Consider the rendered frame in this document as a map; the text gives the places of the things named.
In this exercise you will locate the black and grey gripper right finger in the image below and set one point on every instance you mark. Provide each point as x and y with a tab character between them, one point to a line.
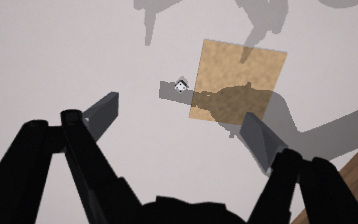
329	202

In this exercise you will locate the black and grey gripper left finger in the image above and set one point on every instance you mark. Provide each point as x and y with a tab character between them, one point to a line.
106	199

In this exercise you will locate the white die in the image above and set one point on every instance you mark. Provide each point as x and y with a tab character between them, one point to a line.
180	86

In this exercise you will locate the tan mat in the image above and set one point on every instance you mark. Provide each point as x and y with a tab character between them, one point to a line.
233	80

